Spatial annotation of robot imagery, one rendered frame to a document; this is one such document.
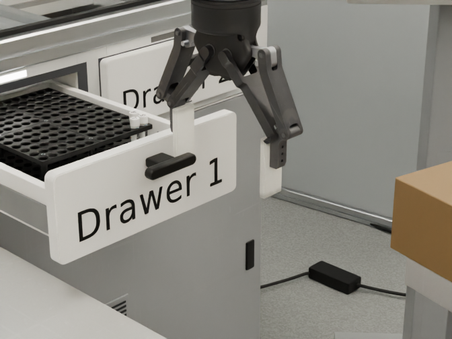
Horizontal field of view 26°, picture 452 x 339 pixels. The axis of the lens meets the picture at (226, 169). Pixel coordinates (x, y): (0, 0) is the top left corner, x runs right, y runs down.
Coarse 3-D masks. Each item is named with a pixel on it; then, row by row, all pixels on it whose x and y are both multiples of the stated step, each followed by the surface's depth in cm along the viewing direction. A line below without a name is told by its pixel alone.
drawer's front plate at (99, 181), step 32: (224, 128) 124; (96, 160) 109; (128, 160) 113; (224, 160) 125; (64, 192) 107; (96, 192) 110; (128, 192) 114; (192, 192) 122; (224, 192) 127; (64, 224) 108; (128, 224) 116; (64, 256) 109
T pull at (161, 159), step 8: (152, 160) 114; (160, 160) 114; (168, 160) 114; (176, 160) 114; (184, 160) 114; (192, 160) 115; (152, 168) 111; (160, 168) 112; (168, 168) 113; (176, 168) 114; (152, 176) 111; (160, 176) 112
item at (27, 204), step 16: (48, 80) 147; (0, 96) 140; (16, 96) 142; (80, 96) 142; (96, 96) 140; (128, 112) 135; (144, 112) 134; (160, 128) 131; (0, 176) 117; (16, 176) 114; (0, 192) 117; (16, 192) 115; (32, 192) 113; (0, 208) 118; (16, 208) 116; (32, 208) 113; (32, 224) 114
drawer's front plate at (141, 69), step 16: (144, 48) 151; (160, 48) 151; (112, 64) 145; (128, 64) 148; (144, 64) 150; (160, 64) 152; (112, 80) 146; (128, 80) 148; (144, 80) 151; (208, 80) 161; (112, 96) 147; (128, 96) 149; (192, 96) 160; (208, 96) 163; (160, 112) 155
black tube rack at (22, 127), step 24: (24, 96) 139; (48, 96) 140; (72, 96) 138; (0, 120) 130; (24, 120) 129; (48, 120) 129; (72, 120) 129; (96, 120) 130; (120, 120) 130; (0, 144) 122; (24, 144) 122; (48, 144) 122; (72, 144) 121; (120, 144) 129; (24, 168) 122; (48, 168) 122
